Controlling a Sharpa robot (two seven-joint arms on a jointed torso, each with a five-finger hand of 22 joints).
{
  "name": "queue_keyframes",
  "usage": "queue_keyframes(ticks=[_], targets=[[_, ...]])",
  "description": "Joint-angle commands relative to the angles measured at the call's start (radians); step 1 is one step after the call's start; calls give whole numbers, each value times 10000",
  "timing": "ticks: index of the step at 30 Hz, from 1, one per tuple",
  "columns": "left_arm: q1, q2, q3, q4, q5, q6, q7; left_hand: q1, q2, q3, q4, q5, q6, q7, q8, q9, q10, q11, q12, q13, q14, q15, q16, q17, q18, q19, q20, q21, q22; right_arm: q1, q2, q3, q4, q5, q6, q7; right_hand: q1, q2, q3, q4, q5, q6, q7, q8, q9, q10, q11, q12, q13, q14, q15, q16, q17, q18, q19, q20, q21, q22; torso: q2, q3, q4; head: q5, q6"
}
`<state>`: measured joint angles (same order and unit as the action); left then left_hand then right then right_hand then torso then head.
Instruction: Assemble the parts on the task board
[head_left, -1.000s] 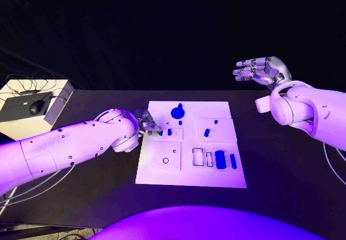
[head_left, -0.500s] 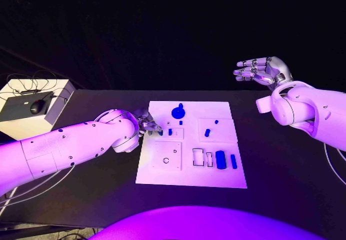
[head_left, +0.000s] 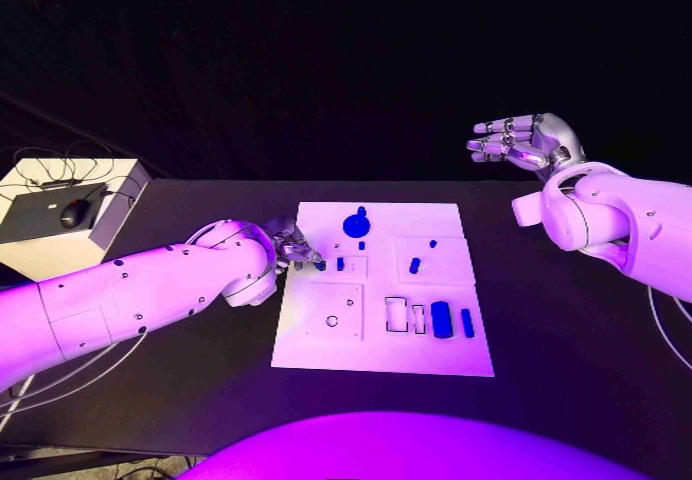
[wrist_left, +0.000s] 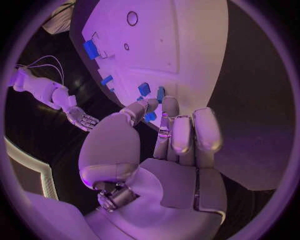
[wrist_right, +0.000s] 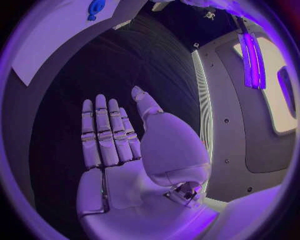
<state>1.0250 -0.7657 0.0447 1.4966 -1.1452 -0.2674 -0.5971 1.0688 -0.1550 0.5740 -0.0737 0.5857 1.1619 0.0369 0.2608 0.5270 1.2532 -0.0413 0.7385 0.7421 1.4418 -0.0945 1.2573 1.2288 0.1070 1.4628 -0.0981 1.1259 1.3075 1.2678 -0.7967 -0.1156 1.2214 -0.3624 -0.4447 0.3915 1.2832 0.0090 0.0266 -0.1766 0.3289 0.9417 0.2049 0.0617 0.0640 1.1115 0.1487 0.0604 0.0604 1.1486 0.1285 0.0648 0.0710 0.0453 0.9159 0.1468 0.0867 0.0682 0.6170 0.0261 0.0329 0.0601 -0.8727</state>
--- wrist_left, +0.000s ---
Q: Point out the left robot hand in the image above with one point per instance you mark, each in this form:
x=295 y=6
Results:
x=150 y=187

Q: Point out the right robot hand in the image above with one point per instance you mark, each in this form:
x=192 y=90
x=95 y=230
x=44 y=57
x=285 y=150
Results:
x=82 y=118

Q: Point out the blue block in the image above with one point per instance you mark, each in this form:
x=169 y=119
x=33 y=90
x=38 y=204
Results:
x=106 y=80
x=144 y=89
x=150 y=117
x=90 y=49

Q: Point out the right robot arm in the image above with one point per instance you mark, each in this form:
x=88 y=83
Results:
x=39 y=86

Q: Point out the white task board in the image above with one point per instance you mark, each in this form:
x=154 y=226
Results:
x=152 y=56

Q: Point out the small blue plug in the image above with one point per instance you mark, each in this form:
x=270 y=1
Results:
x=112 y=90
x=140 y=98

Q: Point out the blue peg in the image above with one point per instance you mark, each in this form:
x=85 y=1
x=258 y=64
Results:
x=161 y=93

